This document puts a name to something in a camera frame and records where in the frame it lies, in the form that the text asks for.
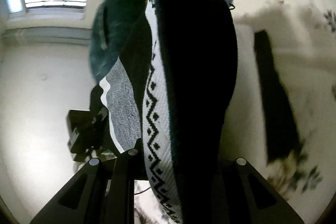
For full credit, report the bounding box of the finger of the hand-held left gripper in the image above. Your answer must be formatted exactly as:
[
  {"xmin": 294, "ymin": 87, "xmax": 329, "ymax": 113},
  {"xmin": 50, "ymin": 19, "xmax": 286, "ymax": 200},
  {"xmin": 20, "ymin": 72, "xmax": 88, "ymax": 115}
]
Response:
[{"xmin": 89, "ymin": 105, "xmax": 110, "ymax": 126}]

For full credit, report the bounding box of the dark green quilt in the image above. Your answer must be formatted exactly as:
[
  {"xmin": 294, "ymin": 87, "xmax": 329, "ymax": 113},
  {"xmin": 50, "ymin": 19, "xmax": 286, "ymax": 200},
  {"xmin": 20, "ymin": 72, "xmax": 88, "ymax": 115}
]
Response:
[{"xmin": 88, "ymin": 0, "xmax": 153, "ymax": 84}]

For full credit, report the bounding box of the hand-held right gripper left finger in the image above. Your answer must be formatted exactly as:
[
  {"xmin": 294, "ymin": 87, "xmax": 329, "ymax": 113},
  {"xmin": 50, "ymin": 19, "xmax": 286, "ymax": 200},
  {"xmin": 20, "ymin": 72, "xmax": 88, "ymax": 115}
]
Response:
[{"xmin": 29, "ymin": 148, "xmax": 148, "ymax": 224}]

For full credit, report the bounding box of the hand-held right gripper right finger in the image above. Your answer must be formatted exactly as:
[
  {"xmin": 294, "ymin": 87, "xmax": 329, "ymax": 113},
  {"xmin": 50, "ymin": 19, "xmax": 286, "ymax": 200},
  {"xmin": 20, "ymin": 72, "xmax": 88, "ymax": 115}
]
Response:
[{"xmin": 210, "ymin": 157, "xmax": 306, "ymax": 224}]

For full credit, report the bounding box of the striped knit sweater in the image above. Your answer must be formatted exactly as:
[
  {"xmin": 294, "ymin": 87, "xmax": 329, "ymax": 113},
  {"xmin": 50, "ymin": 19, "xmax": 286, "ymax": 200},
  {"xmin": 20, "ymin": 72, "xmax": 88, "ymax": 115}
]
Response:
[{"xmin": 89, "ymin": 0, "xmax": 239, "ymax": 224}]

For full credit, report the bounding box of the dark folded cloth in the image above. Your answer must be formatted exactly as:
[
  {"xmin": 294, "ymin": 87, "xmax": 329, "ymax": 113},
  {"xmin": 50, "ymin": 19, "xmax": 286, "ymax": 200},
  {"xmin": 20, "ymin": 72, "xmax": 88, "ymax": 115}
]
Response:
[{"xmin": 254, "ymin": 30, "xmax": 303, "ymax": 165}]

